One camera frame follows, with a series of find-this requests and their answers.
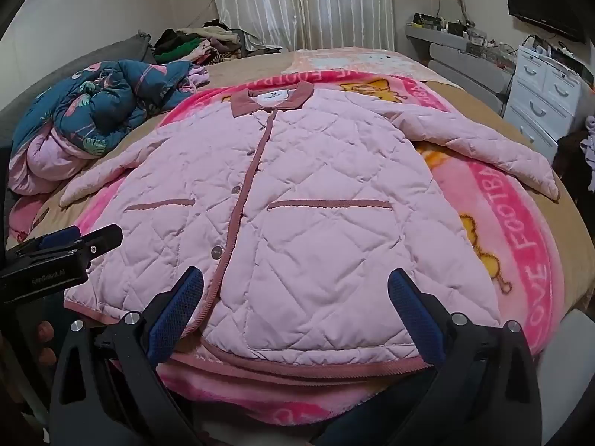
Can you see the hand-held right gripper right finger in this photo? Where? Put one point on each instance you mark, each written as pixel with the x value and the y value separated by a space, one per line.
pixel 411 304

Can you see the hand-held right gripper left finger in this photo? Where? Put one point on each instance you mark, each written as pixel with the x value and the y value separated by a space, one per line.
pixel 179 306

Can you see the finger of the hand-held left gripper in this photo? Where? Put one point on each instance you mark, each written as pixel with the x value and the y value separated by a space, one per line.
pixel 104 238
pixel 60 237

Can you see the pink quilted jacket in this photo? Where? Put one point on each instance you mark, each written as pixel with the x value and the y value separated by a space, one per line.
pixel 302 218

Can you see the pile of clothes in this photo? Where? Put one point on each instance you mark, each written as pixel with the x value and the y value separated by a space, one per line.
pixel 195 46

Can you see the person's left hand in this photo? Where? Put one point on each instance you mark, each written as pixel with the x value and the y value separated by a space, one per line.
pixel 46 334

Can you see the blue floral duvet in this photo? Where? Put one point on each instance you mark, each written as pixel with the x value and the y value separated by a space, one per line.
pixel 93 111

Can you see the pink printed blanket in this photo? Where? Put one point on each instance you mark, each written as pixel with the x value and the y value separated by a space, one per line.
pixel 511 223

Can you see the grey pillow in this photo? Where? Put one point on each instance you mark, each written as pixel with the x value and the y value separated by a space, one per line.
pixel 69 55

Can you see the bed with tan sheet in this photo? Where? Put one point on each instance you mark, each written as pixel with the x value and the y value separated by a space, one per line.
pixel 492 111

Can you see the lilac garment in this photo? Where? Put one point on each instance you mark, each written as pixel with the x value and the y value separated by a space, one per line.
pixel 590 144

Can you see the white drawer cabinet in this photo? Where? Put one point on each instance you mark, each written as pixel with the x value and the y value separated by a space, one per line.
pixel 539 93

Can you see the peach cat blanket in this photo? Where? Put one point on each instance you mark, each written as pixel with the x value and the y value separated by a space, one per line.
pixel 362 60

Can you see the white striped curtain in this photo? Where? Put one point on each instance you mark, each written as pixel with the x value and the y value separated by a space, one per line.
pixel 302 0

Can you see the black flat television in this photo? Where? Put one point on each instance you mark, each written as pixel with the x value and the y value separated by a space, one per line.
pixel 539 0

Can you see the grey wall shelf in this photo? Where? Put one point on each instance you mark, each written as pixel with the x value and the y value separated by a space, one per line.
pixel 458 61

